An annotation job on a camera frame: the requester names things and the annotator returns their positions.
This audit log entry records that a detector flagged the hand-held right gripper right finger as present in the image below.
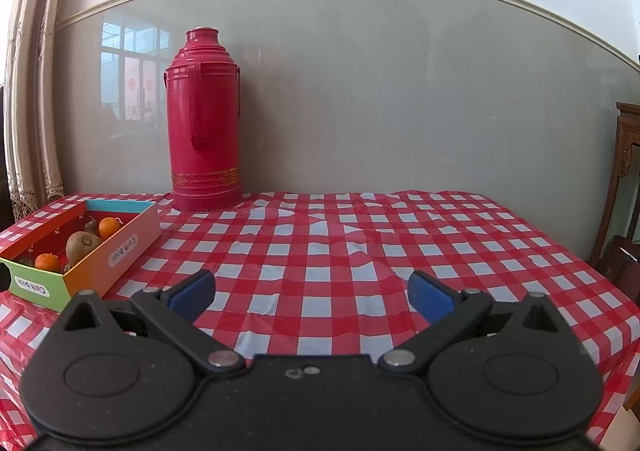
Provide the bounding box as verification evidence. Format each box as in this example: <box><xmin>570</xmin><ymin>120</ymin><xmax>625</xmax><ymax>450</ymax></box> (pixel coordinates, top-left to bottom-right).
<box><xmin>378</xmin><ymin>270</ymin><xmax>571</xmax><ymax>375</ymax></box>

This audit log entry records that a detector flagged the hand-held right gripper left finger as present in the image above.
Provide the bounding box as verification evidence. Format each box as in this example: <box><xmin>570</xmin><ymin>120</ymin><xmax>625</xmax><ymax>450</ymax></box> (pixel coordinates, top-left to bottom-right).
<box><xmin>52</xmin><ymin>269</ymin><xmax>246</xmax><ymax>375</ymax></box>

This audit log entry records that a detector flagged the colourful cardboard box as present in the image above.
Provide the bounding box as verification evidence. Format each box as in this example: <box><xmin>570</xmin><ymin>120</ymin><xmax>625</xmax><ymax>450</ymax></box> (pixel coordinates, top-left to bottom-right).
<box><xmin>0</xmin><ymin>198</ymin><xmax>162</xmax><ymax>312</ymax></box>

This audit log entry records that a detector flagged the brown kiwi with sticker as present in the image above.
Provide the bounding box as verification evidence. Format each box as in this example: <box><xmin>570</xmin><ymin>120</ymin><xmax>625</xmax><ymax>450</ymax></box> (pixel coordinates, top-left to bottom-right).
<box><xmin>65</xmin><ymin>231</ymin><xmax>104</xmax><ymax>268</ymax></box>

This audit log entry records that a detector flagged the red white checkered tablecloth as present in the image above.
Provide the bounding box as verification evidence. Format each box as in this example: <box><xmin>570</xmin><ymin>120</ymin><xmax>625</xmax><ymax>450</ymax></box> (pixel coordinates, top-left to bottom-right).
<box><xmin>0</xmin><ymin>188</ymin><xmax>640</xmax><ymax>451</ymax></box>

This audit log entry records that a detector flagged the red thermos flask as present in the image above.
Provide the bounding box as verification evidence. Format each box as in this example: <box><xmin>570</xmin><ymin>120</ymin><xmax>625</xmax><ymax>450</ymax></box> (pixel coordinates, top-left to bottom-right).
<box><xmin>163</xmin><ymin>26</ymin><xmax>244</xmax><ymax>213</ymax></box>

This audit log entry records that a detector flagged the dark brown box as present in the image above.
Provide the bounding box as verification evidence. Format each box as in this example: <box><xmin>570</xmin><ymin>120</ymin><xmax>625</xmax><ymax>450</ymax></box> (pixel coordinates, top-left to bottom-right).
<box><xmin>602</xmin><ymin>234</ymin><xmax>640</xmax><ymax>304</ymax></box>

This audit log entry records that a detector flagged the beige lace curtain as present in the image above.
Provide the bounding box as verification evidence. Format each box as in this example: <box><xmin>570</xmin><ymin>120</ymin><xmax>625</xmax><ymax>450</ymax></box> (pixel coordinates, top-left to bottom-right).
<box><xmin>0</xmin><ymin>0</ymin><xmax>76</xmax><ymax>223</ymax></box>

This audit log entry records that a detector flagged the carved wooden chair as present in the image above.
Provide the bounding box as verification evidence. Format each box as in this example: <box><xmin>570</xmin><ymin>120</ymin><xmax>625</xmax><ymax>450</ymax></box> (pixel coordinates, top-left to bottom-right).
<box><xmin>587</xmin><ymin>101</ymin><xmax>640</xmax><ymax>282</ymax></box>

